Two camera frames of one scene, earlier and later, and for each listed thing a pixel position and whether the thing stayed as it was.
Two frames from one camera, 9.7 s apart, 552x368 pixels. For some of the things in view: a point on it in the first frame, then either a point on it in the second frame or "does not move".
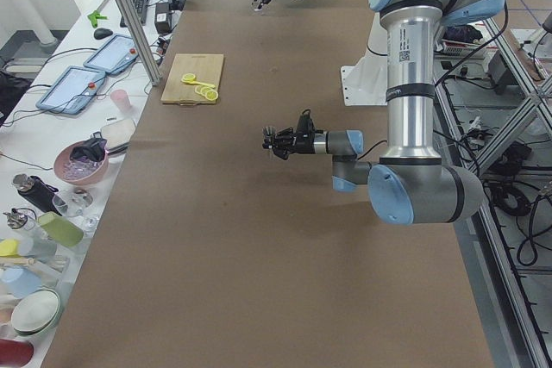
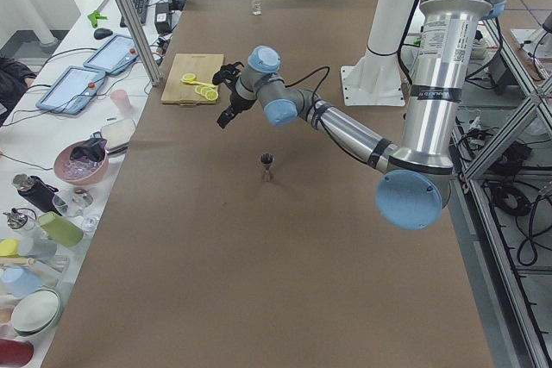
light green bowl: [35, 312] does not move
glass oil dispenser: [21, 217] does not move
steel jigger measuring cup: [268, 132] → [267, 159]
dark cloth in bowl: [91, 149] does not move
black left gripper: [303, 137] → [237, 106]
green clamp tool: [94, 16] does not move
